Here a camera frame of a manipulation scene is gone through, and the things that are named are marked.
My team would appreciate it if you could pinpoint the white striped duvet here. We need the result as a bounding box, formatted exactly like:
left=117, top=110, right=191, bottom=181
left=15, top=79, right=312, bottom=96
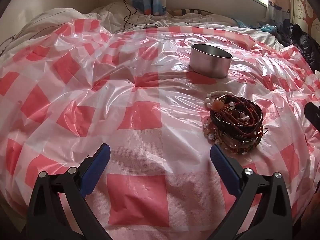
left=1, top=2, right=284, bottom=63

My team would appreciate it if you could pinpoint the round silver metal tin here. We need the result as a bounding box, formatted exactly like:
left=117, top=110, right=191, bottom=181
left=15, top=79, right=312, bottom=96
left=189, top=44, right=233, bottom=79

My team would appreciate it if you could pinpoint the white bead bracelet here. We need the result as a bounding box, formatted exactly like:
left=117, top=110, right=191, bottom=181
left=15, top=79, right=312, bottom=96
left=204, top=89, right=234, bottom=111

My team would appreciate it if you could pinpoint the striped brown pillow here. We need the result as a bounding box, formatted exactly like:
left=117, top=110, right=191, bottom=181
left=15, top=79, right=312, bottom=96
left=167, top=9, right=213, bottom=17

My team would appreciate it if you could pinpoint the light blue plastic bag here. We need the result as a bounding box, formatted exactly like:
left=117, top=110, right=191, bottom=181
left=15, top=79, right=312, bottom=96
left=260, top=24, right=277, bottom=35

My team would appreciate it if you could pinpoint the black jacket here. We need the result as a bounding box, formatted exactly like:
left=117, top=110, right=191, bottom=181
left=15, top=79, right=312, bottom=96
left=277, top=23, right=319, bottom=73

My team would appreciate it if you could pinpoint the black braided leather bracelet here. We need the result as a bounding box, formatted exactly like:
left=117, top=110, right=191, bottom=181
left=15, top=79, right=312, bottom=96
left=209, top=95, right=264, bottom=140

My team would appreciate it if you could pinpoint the red white checkered plastic sheet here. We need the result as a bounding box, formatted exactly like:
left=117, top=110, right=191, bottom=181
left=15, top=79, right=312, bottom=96
left=1, top=20, right=319, bottom=239

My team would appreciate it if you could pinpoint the black charging cable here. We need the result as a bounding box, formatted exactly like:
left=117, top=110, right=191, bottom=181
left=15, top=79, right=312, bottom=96
left=116, top=0, right=161, bottom=29

